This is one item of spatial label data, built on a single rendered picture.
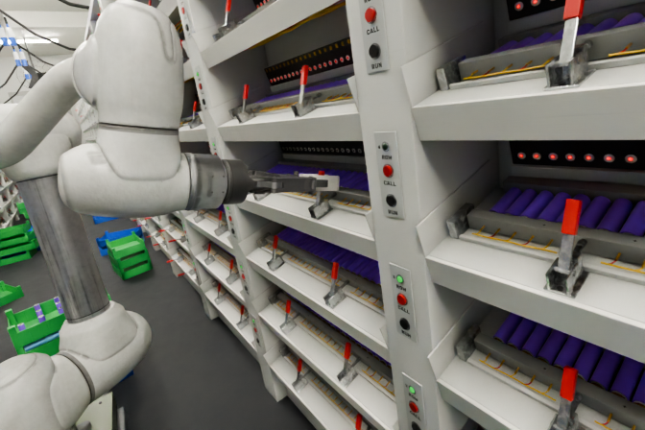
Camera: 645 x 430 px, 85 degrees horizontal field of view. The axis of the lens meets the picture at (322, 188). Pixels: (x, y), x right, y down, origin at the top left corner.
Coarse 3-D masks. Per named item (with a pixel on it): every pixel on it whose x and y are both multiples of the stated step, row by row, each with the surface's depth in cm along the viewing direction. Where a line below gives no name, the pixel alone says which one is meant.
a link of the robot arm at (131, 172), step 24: (96, 144) 47; (120, 144) 45; (144, 144) 46; (168, 144) 48; (72, 168) 43; (96, 168) 44; (120, 168) 45; (144, 168) 46; (168, 168) 48; (72, 192) 43; (96, 192) 44; (120, 192) 45; (144, 192) 47; (168, 192) 49; (120, 216) 48; (144, 216) 50
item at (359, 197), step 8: (288, 192) 86; (304, 192) 82; (328, 192) 75; (336, 192) 72; (344, 192) 70; (352, 192) 69; (360, 192) 67; (368, 192) 66; (344, 200) 70; (352, 200) 69; (360, 200) 67; (368, 200) 65
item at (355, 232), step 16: (272, 160) 110; (336, 160) 88; (352, 160) 82; (256, 208) 93; (272, 208) 84; (288, 208) 79; (304, 208) 76; (368, 208) 66; (288, 224) 81; (304, 224) 73; (320, 224) 68; (336, 224) 65; (352, 224) 63; (368, 224) 54; (336, 240) 66; (352, 240) 61; (368, 240) 57; (368, 256) 60
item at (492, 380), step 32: (480, 320) 58; (512, 320) 54; (448, 352) 53; (480, 352) 54; (512, 352) 49; (544, 352) 48; (576, 352) 47; (608, 352) 45; (448, 384) 51; (480, 384) 50; (512, 384) 47; (544, 384) 47; (576, 384) 43; (608, 384) 43; (640, 384) 41; (480, 416) 48; (512, 416) 45; (544, 416) 43; (576, 416) 40; (608, 416) 41; (640, 416) 38
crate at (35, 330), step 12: (48, 300) 141; (12, 312) 134; (24, 312) 136; (48, 312) 142; (12, 324) 133; (36, 324) 124; (48, 324) 126; (60, 324) 129; (12, 336) 120; (24, 336) 122; (36, 336) 124
